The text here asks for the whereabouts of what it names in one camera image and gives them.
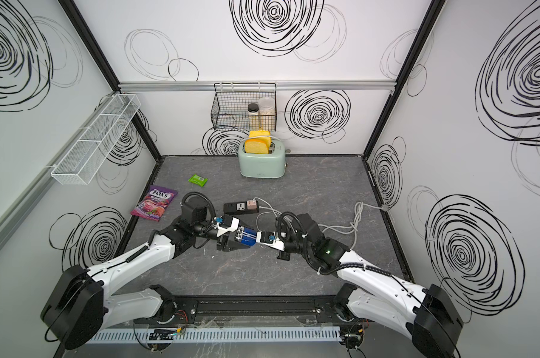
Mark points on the white wire wall shelf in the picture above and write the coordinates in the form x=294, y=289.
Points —
x=108, y=137

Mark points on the pink USB charger adapter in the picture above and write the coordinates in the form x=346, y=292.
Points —
x=252, y=205

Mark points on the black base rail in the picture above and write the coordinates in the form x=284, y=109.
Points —
x=189, y=309

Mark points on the yellow sponge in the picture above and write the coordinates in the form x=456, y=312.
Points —
x=264, y=136
x=257, y=146

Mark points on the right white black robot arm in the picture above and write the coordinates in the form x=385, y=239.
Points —
x=427, y=316

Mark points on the yellow sponge front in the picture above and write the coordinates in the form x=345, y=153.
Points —
x=257, y=146

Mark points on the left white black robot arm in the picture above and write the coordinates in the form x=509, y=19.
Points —
x=86, y=300

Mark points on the black power strip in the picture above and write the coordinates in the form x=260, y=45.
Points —
x=237, y=208

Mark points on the black wire basket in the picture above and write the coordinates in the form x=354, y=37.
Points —
x=229, y=109

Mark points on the black lid spice jar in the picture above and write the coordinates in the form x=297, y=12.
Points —
x=253, y=117

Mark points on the mint green toaster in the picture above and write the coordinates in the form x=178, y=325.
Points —
x=264, y=166

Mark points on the white lid clear jar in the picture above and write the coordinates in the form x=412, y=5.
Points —
x=267, y=113

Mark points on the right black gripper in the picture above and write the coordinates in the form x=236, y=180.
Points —
x=283, y=256

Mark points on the blue electric shaver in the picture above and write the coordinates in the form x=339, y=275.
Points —
x=246, y=236

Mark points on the white slotted cable duct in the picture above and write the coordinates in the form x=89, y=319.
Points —
x=157, y=336

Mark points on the green candy packet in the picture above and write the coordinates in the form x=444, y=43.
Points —
x=198, y=180

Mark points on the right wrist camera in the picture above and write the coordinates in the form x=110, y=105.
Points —
x=270, y=239

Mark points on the purple Fox's candy bag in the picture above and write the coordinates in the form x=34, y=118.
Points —
x=154, y=204

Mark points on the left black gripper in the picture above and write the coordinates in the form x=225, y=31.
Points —
x=229, y=246

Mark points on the yellow sponge back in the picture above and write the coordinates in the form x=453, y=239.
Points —
x=264, y=136

